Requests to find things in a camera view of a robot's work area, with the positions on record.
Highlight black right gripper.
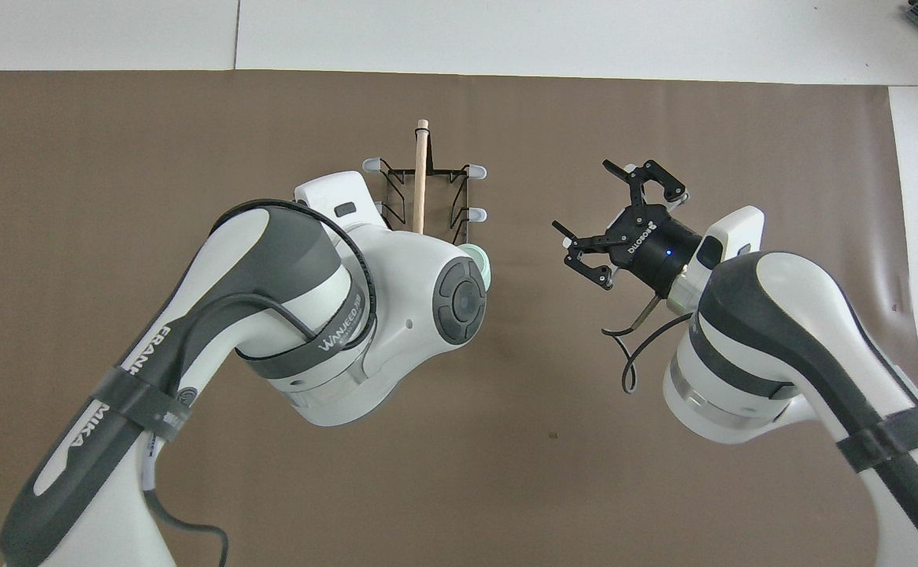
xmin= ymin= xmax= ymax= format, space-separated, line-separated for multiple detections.
xmin=551 ymin=159 xmax=702 ymax=294

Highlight pale green plastic cup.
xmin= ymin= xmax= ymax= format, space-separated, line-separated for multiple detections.
xmin=459 ymin=243 xmax=496 ymax=292

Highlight brown paper table mat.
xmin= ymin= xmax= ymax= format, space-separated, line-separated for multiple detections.
xmin=0 ymin=69 xmax=918 ymax=567

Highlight black wire cup rack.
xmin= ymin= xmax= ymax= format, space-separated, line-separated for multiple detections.
xmin=361 ymin=118 xmax=488 ymax=245

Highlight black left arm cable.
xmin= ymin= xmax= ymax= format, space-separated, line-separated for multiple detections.
xmin=144 ymin=201 xmax=377 ymax=567

